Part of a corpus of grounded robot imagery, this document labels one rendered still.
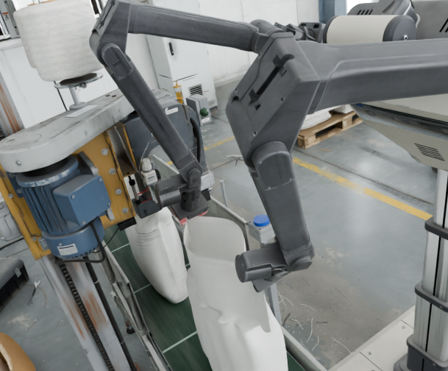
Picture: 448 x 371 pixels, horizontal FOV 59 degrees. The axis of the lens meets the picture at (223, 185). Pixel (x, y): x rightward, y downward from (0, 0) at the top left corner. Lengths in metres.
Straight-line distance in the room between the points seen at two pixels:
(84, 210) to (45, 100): 3.02
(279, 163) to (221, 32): 0.56
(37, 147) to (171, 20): 0.40
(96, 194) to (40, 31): 0.38
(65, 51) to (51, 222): 0.41
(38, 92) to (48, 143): 2.98
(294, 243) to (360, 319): 1.58
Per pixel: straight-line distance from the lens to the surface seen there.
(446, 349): 1.56
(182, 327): 1.83
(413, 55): 0.48
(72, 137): 1.03
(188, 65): 5.13
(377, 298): 2.38
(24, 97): 3.95
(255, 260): 0.80
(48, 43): 0.99
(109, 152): 1.25
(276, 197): 0.56
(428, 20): 0.88
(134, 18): 0.87
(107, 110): 1.13
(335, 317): 2.28
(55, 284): 1.46
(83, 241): 1.11
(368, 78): 0.45
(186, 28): 0.92
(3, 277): 3.05
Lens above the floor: 1.69
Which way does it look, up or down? 28 degrees down
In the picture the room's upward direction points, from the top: 11 degrees counter-clockwise
